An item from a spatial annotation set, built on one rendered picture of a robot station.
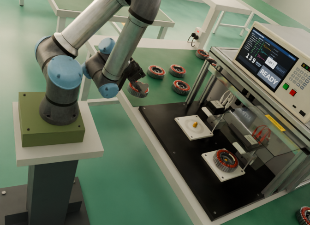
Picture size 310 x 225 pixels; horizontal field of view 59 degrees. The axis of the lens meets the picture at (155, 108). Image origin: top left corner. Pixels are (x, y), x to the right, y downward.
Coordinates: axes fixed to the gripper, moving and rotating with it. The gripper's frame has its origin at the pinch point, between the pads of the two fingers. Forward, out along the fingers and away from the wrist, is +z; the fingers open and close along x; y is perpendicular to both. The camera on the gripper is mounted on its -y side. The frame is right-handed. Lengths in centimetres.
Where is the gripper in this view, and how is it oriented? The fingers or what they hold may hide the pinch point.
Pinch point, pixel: (139, 88)
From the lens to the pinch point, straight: 142.5
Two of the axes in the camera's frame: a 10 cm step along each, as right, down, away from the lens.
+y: 7.9, -6.1, -0.6
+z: 4.1, 4.5, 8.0
